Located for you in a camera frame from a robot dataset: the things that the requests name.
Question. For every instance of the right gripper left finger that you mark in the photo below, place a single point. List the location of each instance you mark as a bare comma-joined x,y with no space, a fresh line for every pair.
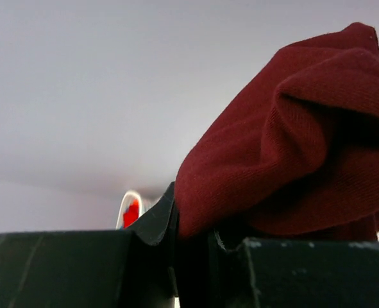
158,228

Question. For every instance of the dark maroon t shirt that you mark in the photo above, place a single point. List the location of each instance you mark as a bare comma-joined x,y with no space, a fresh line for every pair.
296,153

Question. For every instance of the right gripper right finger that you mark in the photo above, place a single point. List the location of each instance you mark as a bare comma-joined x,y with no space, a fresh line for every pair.
227,273

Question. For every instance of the bright red t shirt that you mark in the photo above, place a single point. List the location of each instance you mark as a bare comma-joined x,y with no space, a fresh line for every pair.
131,214

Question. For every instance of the white plastic laundry basket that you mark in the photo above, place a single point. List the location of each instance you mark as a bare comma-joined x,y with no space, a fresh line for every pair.
145,205

